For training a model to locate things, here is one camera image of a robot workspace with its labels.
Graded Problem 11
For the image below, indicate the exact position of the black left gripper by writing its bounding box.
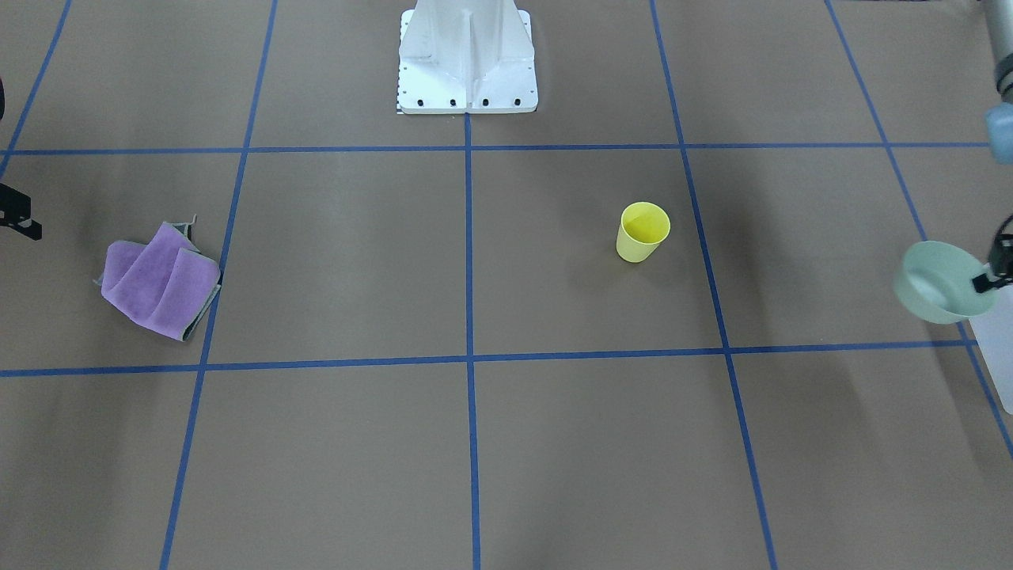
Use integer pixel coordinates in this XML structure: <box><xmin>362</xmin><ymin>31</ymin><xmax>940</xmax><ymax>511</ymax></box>
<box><xmin>972</xmin><ymin>215</ymin><xmax>1012</xmax><ymax>295</ymax></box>

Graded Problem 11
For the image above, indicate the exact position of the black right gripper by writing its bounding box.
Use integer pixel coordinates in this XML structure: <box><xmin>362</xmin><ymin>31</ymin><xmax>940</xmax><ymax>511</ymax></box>
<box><xmin>1</xmin><ymin>184</ymin><xmax>43</xmax><ymax>241</ymax></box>

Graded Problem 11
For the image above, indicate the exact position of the green ceramic bowl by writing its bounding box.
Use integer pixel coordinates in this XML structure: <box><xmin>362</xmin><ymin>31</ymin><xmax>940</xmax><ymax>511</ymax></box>
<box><xmin>893</xmin><ymin>241</ymin><xmax>999</xmax><ymax>325</ymax></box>

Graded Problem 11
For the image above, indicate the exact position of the purple microfiber cloth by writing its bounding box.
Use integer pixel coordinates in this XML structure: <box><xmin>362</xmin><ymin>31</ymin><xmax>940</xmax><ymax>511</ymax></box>
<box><xmin>95</xmin><ymin>218</ymin><xmax>222</xmax><ymax>342</ymax></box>

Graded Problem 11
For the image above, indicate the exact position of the yellow plastic cup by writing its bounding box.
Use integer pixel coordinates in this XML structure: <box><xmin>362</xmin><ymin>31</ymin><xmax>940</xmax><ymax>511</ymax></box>
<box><xmin>615</xmin><ymin>201</ymin><xmax>672</xmax><ymax>263</ymax></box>

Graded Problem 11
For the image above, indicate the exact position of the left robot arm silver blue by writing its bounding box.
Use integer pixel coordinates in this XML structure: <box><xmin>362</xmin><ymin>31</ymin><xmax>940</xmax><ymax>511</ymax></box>
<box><xmin>972</xmin><ymin>1</ymin><xmax>1012</xmax><ymax>295</ymax></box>

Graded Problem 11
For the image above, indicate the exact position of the clear plastic box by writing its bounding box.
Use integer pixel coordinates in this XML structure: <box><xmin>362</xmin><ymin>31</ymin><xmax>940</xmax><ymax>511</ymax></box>
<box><xmin>969</xmin><ymin>287</ymin><xmax>1012</xmax><ymax>416</ymax></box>

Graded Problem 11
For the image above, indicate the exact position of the white pedestal column base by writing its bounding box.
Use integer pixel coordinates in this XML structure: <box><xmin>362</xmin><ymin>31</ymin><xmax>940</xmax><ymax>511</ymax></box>
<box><xmin>396</xmin><ymin>1</ymin><xmax>539</xmax><ymax>115</ymax></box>

